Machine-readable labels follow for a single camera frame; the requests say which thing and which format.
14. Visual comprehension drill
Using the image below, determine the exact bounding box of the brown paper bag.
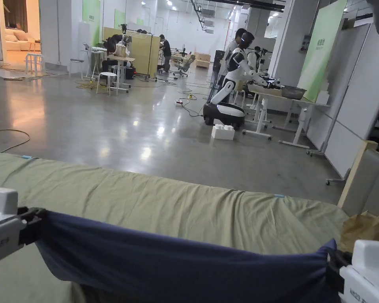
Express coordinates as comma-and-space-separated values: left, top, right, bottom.
339, 212, 379, 254

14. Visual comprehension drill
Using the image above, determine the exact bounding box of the grey office chair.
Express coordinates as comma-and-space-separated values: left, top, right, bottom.
173, 54, 197, 78

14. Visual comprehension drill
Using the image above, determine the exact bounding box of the green and white banner board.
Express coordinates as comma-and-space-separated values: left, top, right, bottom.
296, 0, 348, 104

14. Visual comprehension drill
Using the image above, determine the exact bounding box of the floor cable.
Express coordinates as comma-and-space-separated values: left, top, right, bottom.
0, 129, 30, 148

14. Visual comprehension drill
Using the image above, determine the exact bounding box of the white humanoid robot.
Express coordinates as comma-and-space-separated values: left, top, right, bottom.
203, 31, 270, 131

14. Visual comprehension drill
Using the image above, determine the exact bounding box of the wooden desk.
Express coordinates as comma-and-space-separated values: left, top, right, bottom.
109, 56, 136, 94

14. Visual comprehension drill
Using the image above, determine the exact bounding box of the white foam block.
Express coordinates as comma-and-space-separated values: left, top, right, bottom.
211, 124, 236, 141

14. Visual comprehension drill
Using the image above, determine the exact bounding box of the white table with metal basin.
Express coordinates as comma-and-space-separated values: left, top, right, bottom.
242, 75, 331, 156

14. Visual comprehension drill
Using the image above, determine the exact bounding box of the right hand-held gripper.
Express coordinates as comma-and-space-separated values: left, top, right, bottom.
326, 239, 379, 303

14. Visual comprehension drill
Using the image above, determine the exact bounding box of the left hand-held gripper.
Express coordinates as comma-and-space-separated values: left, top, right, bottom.
0, 187, 49, 273

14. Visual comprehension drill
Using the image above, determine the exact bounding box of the dark blue shirt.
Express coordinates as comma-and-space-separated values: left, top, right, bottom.
34, 209, 341, 303

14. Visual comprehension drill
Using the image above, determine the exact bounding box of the wooden crate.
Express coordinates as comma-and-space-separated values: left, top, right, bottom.
194, 52, 212, 68

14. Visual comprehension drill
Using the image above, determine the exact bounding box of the beige sofa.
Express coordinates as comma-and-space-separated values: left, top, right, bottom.
4, 28, 36, 52

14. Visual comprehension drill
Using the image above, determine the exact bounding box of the white table with laptop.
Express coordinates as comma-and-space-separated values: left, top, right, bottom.
80, 42, 109, 80

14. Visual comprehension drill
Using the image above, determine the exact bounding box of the grey padded headboard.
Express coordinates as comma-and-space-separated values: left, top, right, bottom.
337, 140, 379, 221

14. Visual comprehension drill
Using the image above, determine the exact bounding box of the white round stool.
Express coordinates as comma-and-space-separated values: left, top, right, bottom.
25, 52, 45, 75
96, 72, 118, 96

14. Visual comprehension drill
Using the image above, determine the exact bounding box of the bed with pale green sheet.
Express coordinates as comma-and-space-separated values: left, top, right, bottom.
0, 153, 351, 303

